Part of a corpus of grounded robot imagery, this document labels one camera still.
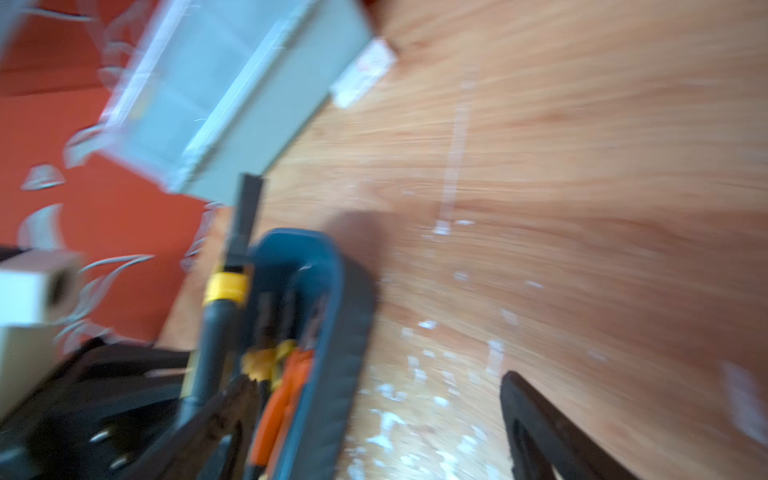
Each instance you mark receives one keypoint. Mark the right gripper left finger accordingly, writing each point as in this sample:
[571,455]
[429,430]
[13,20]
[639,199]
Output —
[213,444]

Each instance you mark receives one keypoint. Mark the translucent lidded storage container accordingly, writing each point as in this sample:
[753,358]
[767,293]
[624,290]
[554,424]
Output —
[220,88]

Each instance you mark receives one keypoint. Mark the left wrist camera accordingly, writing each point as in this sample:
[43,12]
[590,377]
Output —
[38,289]

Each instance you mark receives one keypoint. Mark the small white labelled box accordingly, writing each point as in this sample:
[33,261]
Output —
[373,63]

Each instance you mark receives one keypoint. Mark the yellow black combination pliers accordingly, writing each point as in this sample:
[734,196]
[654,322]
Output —
[211,365]

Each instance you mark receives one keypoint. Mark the orange black small pliers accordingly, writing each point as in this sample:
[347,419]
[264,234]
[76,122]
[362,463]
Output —
[287,368]

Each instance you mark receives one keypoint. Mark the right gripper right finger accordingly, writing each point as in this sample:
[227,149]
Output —
[546,444]

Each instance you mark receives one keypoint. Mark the teal plastic storage box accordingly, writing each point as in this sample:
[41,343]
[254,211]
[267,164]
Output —
[324,301]

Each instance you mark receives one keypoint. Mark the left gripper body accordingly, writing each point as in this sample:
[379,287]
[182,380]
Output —
[94,414]

